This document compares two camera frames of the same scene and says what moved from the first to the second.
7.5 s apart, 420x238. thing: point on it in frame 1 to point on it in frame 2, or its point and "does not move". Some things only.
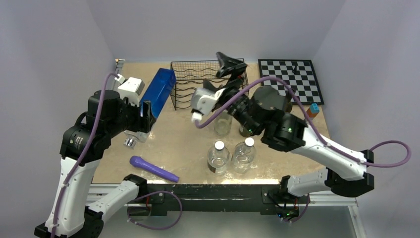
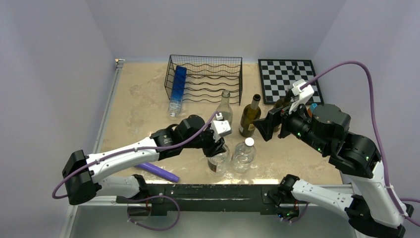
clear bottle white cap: [218, 159] does not move
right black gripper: [229, 66] to [264, 125]
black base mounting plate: [267, 199] does not move
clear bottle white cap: [244, 155] does not move
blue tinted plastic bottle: [157, 93] to [179, 90]
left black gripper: [142, 123] to [215, 148]
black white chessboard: [299, 75] does not move
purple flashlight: [137, 161] does not move
